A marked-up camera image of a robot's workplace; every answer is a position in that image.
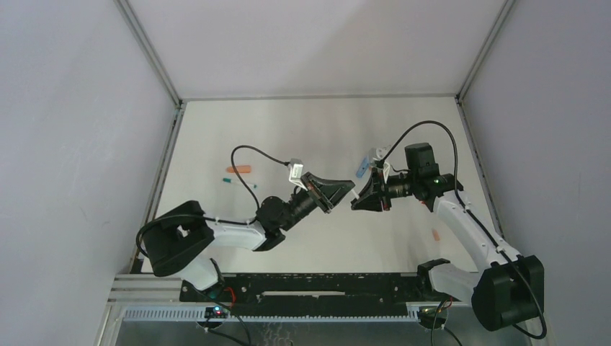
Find orange translucent highlighter pen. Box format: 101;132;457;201
226;165;251;174

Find white marker green end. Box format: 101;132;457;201
222;177;258;189

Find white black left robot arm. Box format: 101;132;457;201
135;172;355;291

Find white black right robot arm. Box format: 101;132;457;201
351;143;548;340

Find blue translucent highlighter pen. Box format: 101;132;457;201
355;156;372;179

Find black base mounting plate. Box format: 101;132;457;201
179;272;464;317

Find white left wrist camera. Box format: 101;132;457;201
287;159;304;187

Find black cable on base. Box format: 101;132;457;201
195;301;297;346

